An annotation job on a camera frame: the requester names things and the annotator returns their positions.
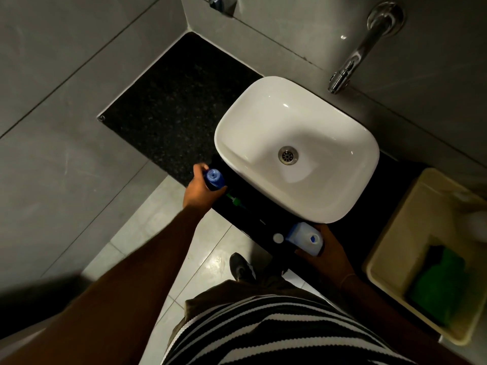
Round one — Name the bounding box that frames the chrome sink drain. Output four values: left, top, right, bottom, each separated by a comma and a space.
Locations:
278, 146, 300, 166

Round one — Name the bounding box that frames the person's right hand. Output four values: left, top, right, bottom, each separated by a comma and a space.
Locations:
295, 223, 357, 286

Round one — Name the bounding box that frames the black and white striped shirt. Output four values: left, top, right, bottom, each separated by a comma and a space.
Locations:
161, 294, 419, 365

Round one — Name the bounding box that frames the person's left hand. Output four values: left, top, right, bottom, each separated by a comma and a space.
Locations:
183, 163, 228, 215

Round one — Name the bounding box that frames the beige plastic bin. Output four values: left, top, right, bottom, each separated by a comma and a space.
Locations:
362, 168, 487, 346

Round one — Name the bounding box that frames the person's right forearm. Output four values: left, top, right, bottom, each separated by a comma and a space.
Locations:
335, 275, 474, 365

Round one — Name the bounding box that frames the green cloth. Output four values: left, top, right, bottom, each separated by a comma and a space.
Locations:
406, 245, 471, 328

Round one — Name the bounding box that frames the white ceramic sink basin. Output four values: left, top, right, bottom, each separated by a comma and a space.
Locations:
214, 76, 380, 224

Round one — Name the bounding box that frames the chrome wall faucet spout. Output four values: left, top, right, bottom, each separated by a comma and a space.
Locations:
328, 1, 405, 95

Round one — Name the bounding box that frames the chrome wall fixture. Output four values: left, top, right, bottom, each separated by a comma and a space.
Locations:
208, 0, 237, 16

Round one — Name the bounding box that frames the person's left forearm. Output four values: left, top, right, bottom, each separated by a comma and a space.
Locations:
0, 206, 214, 365

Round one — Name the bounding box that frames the white bottle with blue label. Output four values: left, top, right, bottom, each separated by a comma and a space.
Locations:
285, 222, 324, 257

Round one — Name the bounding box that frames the black shoe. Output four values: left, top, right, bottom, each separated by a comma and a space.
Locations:
229, 252, 256, 283

